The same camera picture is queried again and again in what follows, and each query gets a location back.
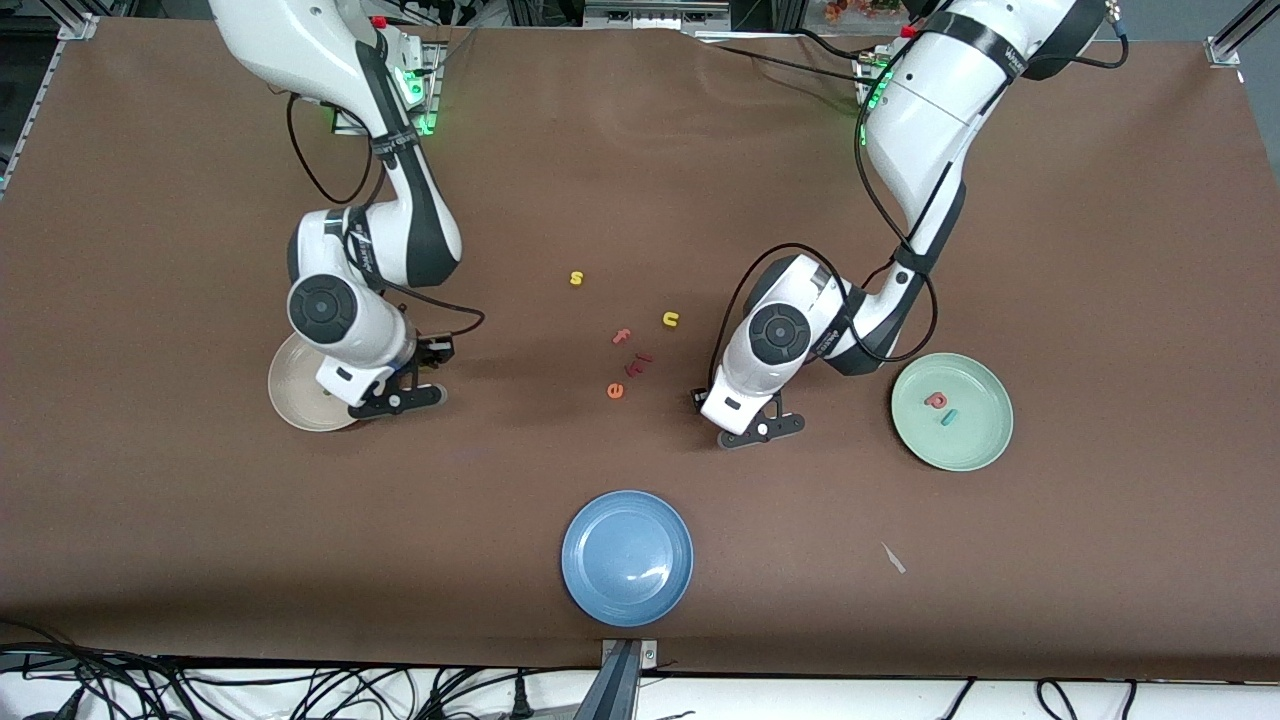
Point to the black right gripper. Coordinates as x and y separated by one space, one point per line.
430 352

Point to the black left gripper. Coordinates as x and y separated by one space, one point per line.
698 399

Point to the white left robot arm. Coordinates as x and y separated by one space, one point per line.
930 110

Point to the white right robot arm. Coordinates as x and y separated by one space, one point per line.
300 40

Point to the beige brown plate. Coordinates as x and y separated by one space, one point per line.
295 395

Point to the blue plate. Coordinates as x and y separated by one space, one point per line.
627 558

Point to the brown table cover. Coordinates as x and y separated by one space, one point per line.
700 200

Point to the white paper scrap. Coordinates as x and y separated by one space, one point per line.
893 558

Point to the pale green plate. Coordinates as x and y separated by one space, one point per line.
975 440

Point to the black power plug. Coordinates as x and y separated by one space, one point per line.
520 698

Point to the grey equipment box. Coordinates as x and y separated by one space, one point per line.
655 15

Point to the orange decorative flowers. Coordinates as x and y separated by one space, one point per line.
860 8

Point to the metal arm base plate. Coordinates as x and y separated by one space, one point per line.
432 75

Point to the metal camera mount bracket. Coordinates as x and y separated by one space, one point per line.
622 690

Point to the aluminium frame profile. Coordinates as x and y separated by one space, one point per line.
1225 45
78 25

